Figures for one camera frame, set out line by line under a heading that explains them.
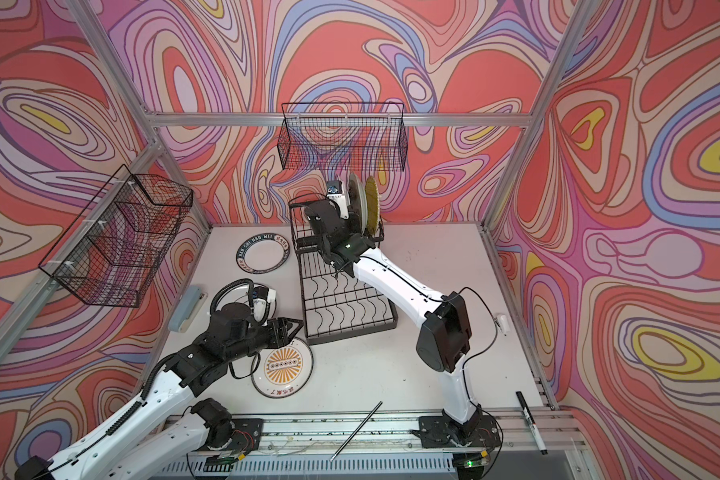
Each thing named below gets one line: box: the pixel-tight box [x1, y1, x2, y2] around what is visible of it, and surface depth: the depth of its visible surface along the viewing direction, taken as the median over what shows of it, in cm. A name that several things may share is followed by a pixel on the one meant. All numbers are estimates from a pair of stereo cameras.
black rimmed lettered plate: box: [236, 232, 290, 275], surface depth 113 cm
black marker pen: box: [516, 391, 548, 455], surface depth 75 cm
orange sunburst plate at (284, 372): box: [251, 339, 314, 399], surface depth 84 cm
